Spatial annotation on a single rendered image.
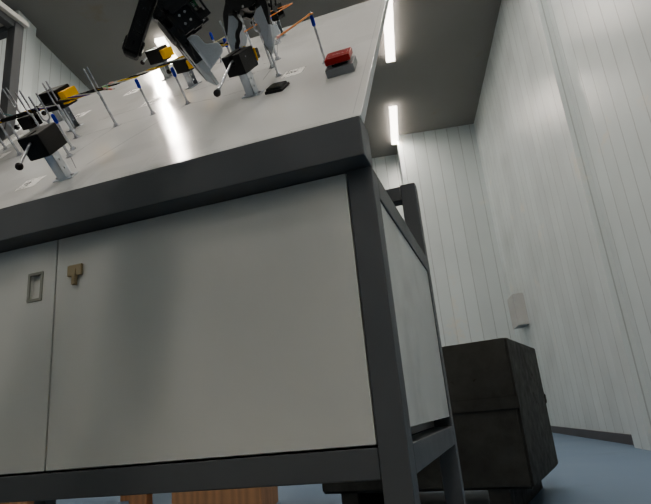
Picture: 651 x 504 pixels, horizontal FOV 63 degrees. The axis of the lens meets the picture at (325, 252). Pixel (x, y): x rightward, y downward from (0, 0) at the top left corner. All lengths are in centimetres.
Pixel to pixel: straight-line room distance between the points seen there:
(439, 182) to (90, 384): 878
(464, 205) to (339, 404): 868
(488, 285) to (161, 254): 825
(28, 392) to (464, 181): 885
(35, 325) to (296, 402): 51
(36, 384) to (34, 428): 7
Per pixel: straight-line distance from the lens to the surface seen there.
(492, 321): 891
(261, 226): 85
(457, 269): 902
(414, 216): 138
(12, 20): 224
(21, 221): 110
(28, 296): 110
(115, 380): 95
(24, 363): 108
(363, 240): 78
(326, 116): 87
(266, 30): 118
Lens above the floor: 44
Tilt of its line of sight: 17 degrees up
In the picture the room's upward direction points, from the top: 6 degrees counter-clockwise
